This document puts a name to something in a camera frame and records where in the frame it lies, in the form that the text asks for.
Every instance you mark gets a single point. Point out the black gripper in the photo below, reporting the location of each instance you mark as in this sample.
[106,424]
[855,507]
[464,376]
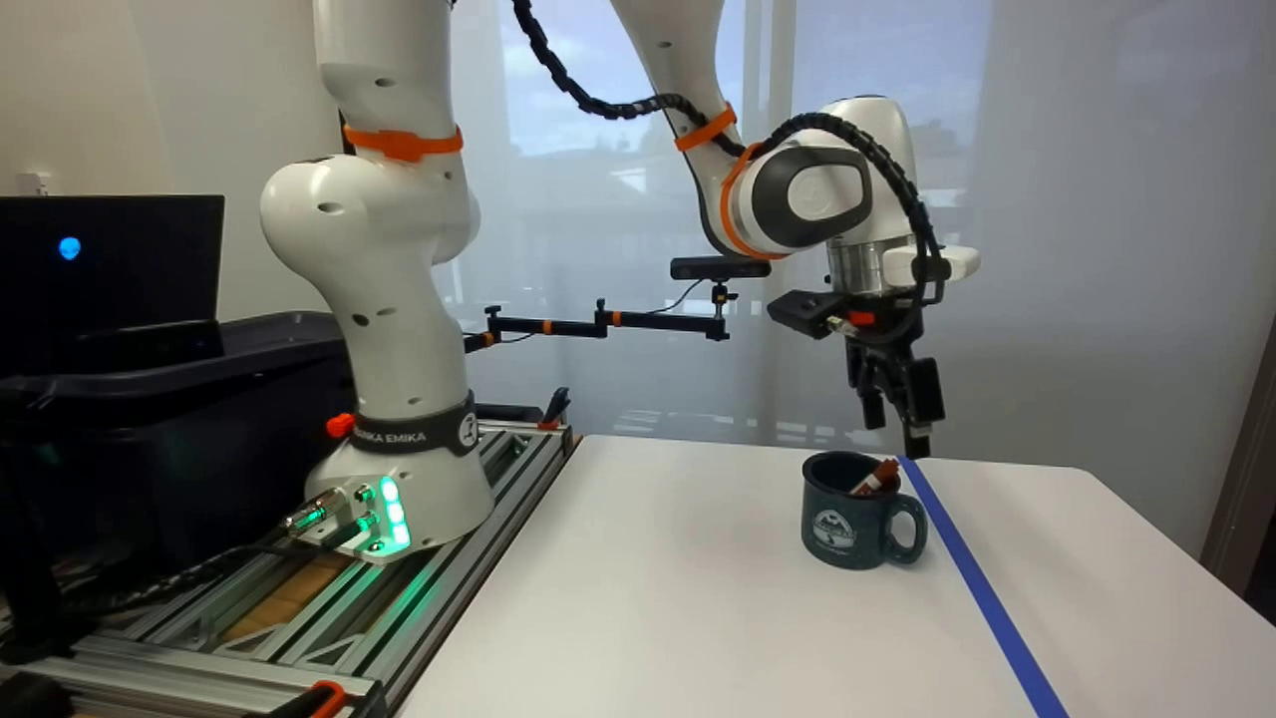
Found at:
[886,336]

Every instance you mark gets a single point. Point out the red knob at robot base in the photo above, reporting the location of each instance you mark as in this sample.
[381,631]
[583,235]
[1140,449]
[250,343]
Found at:
[339,429]

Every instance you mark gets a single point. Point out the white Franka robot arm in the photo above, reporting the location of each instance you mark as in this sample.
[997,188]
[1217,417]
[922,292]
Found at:
[400,332]

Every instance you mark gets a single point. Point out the dark blue speckled mug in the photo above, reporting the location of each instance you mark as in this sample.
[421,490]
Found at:
[844,522]

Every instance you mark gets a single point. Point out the blue tape strip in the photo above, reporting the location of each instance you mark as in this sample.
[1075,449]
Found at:
[990,598]

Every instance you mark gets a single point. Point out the small black orange clamp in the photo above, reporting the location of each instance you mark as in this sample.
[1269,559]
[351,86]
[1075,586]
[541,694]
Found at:
[556,406]

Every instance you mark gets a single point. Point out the black storage bin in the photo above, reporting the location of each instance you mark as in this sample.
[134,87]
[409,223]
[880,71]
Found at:
[173,424]

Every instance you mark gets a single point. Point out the black monitor with blue light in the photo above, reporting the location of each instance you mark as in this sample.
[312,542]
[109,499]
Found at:
[106,279]

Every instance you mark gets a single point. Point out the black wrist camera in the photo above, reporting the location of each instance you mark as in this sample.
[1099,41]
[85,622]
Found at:
[808,311]

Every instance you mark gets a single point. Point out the black exterior camera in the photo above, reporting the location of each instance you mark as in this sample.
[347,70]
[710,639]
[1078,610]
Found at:
[720,269]

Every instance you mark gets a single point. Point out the black articulated camera mount arm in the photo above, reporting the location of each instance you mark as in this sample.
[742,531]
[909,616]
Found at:
[598,321]

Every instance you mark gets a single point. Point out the aluminium rail frame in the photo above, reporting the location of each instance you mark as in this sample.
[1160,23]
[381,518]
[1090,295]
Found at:
[331,622]

